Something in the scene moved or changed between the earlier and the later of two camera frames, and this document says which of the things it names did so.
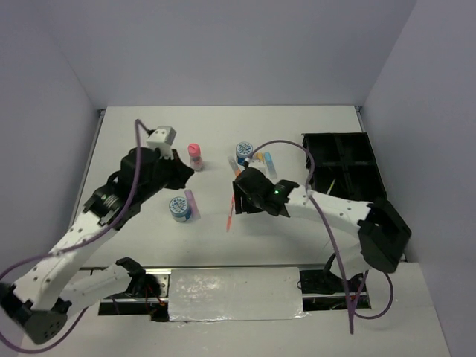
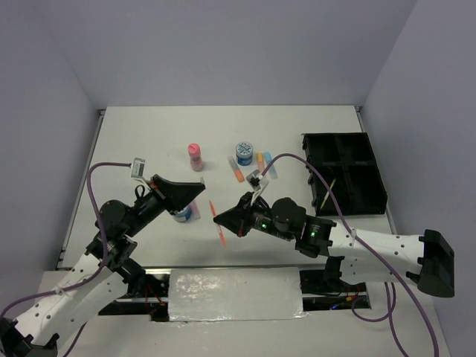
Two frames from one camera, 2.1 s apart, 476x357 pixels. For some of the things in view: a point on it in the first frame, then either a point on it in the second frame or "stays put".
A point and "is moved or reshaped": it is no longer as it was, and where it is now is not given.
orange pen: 230,215 is moved or reshaped
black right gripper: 239,195 to 236,219
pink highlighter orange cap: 259,155 stays put
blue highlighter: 272,171 stays put
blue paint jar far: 243,150 stays put
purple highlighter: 195,212 stays put
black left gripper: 181,172 to 172,195
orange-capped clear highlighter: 235,167 stays put
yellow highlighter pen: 331,186 stays put
